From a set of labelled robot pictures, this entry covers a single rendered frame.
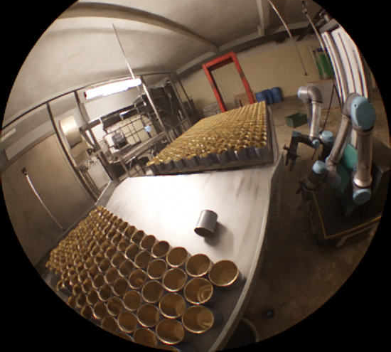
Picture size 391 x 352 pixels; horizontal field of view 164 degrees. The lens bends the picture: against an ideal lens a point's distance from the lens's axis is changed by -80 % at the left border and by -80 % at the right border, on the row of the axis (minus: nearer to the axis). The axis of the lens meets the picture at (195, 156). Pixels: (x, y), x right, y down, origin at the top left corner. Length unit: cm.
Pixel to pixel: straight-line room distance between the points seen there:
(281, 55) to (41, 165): 1100
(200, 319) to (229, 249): 24
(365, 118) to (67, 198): 324
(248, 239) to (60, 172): 272
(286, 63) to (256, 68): 206
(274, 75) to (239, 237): 952
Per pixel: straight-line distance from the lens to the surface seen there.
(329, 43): 121
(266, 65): 972
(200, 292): 43
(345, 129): 83
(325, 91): 565
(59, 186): 277
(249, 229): 48
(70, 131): 262
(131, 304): 49
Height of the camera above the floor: 148
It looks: 20 degrees down
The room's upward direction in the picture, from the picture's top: 25 degrees counter-clockwise
